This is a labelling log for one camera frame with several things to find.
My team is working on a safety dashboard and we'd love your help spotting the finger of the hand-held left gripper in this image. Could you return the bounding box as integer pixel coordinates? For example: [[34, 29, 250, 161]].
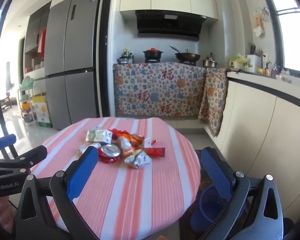
[[0, 134, 17, 152], [0, 145, 48, 178]]

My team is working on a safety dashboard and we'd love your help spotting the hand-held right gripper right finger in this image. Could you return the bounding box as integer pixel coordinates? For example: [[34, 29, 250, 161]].
[[190, 147, 284, 240]]

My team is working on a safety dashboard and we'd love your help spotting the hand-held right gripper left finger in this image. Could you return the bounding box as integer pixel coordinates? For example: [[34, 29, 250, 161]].
[[15, 145, 100, 240]]

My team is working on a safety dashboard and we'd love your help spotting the clear plastic box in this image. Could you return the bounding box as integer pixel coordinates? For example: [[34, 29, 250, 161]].
[[78, 142, 102, 155]]

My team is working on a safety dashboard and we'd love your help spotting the crushed soda can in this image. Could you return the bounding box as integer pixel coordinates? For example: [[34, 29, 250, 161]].
[[98, 144, 122, 165]]

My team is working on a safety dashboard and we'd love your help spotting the blue plastic basket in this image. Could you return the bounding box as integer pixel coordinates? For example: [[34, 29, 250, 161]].
[[190, 183, 232, 239]]

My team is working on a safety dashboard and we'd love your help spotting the green white milk carton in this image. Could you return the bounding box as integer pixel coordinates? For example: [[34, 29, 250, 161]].
[[86, 128, 113, 142]]

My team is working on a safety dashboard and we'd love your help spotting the red foil packet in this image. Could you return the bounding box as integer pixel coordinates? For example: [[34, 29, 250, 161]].
[[139, 147, 165, 158]]

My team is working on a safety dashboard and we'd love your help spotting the dark patterned floor mat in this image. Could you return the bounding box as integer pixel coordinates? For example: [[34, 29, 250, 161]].
[[180, 149, 240, 233]]

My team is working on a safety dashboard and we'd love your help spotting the white storage rack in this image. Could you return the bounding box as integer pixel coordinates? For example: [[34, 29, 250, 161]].
[[17, 76, 38, 128]]

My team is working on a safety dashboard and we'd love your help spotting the yellow green cardboard box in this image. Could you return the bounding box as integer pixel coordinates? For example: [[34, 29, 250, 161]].
[[31, 93, 53, 128]]

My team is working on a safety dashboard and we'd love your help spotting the white orange snack wrapper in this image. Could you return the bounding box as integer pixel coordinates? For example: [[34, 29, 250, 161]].
[[119, 138, 134, 157]]

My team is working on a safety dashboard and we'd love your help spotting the red crinkled wrapper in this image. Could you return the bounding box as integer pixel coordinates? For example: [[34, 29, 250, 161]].
[[107, 128, 130, 139]]

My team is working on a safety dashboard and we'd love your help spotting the round table pink striped cloth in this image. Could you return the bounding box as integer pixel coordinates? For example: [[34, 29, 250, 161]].
[[30, 117, 201, 240]]

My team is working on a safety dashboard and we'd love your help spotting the green plastic basin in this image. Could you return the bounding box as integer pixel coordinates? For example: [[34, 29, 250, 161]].
[[19, 77, 35, 89]]

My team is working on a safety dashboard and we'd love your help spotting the white kitchen counter cabinet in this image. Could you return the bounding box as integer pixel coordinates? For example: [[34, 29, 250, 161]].
[[220, 71, 300, 220]]

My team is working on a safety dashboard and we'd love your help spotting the small printed blanket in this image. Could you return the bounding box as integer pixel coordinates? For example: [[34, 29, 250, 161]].
[[198, 67, 228, 137]]

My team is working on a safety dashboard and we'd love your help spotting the large printed blanket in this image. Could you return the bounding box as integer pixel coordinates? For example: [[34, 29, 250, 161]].
[[112, 62, 207, 120]]

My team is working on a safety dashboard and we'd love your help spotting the red paper bag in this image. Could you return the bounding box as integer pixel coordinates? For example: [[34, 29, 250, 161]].
[[37, 29, 47, 57]]

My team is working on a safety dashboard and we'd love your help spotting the grey refrigerator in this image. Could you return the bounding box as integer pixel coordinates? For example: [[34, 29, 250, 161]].
[[44, 0, 103, 130]]

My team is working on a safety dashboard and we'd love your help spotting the steel pot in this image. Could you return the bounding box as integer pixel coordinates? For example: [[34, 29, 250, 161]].
[[202, 53, 219, 68]]

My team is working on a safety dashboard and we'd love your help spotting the white utensil holder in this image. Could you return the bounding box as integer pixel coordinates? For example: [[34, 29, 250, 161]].
[[247, 45, 263, 73]]

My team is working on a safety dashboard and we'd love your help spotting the brown sauce bottle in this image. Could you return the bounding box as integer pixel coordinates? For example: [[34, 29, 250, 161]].
[[271, 63, 281, 78]]

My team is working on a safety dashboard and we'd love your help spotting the black countertop appliance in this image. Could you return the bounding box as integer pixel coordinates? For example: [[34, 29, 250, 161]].
[[117, 56, 133, 65]]

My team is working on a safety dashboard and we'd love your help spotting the dark wok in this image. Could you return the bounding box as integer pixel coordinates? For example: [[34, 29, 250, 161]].
[[169, 45, 201, 62]]

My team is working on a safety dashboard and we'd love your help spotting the black clay pot red lid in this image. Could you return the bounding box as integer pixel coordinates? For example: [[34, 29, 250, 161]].
[[142, 47, 165, 60]]

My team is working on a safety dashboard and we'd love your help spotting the black range hood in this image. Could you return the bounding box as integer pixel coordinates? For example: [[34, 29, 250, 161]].
[[135, 10, 207, 41]]

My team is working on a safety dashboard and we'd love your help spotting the window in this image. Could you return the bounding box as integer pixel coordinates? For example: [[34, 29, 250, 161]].
[[262, 0, 300, 74]]

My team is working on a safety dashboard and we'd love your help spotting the grey wall cabinet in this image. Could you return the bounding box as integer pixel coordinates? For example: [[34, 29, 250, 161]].
[[24, 1, 52, 78]]

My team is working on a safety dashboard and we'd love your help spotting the wall hung decoration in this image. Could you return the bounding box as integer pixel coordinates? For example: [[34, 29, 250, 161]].
[[252, 6, 270, 38]]

